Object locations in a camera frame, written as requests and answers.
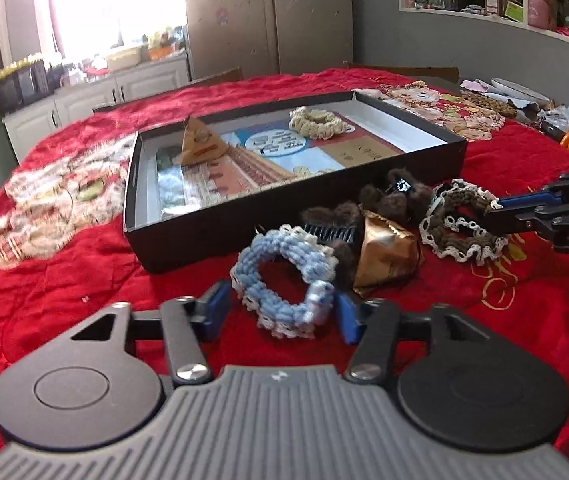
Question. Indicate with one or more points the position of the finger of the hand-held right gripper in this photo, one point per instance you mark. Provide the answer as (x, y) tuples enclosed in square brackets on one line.
[(521, 201), (509, 221)]

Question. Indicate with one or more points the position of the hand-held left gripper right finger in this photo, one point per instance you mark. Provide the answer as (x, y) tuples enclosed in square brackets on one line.
[(347, 317)]

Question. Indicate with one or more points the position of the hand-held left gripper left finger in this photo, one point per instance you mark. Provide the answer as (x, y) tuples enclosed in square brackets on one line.
[(217, 307)]

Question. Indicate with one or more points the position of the brown white-lace scrunchie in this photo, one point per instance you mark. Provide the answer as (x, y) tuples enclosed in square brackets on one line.
[(464, 191)]

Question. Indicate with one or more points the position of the shallow black cardboard box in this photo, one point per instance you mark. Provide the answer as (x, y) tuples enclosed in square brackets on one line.
[(189, 245)]

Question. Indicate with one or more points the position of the gold pyramid packet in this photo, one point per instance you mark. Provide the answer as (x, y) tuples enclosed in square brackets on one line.
[(384, 255), (197, 145)]

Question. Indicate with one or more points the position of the blue knitted scrunchie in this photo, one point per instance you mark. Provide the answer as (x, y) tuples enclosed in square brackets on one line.
[(264, 250)]

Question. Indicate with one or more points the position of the brown fuzzy comb hair clip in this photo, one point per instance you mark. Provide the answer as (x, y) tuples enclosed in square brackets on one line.
[(329, 215)]

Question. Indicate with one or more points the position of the brown fuzzy bear hair claw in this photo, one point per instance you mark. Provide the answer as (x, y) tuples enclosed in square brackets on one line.
[(379, 200)]

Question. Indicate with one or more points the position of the brown beaded mat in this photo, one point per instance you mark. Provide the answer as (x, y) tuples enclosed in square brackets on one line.
[(486, 102)]

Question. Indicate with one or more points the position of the white plate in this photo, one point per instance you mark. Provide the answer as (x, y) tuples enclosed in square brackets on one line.
[(514, 90)]

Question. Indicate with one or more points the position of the red printed blanket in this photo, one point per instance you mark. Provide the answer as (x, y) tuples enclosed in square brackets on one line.
[(64, 270)]

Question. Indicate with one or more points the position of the cream knitted scrunchie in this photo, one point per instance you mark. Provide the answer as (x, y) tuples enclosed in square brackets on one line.
[(314, 132)]

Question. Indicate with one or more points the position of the pink thermos jar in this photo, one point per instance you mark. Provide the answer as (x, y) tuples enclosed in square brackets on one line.
[(540, 10)]

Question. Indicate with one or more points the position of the white base cabinet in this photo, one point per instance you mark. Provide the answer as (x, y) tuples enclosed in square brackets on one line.
[(89, 100)]

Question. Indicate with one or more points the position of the cream plastic container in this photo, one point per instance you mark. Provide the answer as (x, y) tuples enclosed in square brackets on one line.
[(124, 57)]

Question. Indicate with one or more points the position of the silver refrigerator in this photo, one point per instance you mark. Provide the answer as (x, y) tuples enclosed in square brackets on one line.
[(264, 20)]

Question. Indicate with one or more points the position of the black microwave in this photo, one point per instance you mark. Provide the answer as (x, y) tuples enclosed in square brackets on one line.
[(19, 87)]

